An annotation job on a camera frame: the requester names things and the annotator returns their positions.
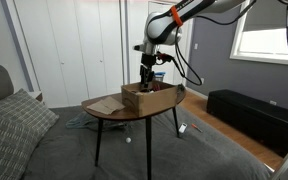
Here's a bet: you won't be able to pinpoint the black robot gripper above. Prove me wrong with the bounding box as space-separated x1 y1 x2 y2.
140 54 156 89

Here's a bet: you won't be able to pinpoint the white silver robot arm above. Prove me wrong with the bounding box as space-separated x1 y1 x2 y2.
134 0 245 90

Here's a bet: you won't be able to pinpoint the mesh container with blue rim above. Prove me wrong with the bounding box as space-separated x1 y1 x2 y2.
154 72 165 81

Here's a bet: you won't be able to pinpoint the red item in box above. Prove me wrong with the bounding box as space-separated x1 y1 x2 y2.
153 84 161 92

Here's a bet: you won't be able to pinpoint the brown cardboard box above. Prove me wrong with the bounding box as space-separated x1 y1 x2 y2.
121 81 177 117

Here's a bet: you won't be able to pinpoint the small dark object on table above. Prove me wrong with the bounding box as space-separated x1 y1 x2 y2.
177 84 185 94

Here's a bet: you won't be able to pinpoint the oval dark wood table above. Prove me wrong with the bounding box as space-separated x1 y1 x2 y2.
81 89 186 180

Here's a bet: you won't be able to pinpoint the flat brown cardboard piece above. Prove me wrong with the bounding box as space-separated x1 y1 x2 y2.
87 96 125 115

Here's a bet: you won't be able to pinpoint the white remote control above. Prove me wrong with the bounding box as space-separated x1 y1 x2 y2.
179 123 187 133

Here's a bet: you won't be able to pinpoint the small white ball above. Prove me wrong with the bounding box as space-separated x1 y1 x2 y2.
126 138 132 143

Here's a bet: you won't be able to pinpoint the white closet doors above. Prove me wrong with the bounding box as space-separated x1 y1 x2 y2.
2 0 180 108

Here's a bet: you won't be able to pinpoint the teal crumpled cloth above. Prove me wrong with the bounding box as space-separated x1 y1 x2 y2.
66 112 98 131

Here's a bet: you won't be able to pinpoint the grey area rug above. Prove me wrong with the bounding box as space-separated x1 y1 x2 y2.
20 107 271 180

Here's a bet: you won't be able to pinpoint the white framed window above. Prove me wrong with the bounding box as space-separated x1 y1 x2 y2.
230 0 288 64

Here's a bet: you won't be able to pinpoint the grey plaid pillow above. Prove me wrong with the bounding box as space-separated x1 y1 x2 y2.
0 89 59 141

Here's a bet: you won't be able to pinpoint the black leather ottoman bench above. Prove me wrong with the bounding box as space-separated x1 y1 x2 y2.
207 89 288 156

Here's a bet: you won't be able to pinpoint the grey patterned pillow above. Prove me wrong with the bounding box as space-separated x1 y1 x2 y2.
0 117 39 180

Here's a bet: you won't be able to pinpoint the orange handled screwdriver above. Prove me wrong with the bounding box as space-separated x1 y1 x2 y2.
191 124 203 133

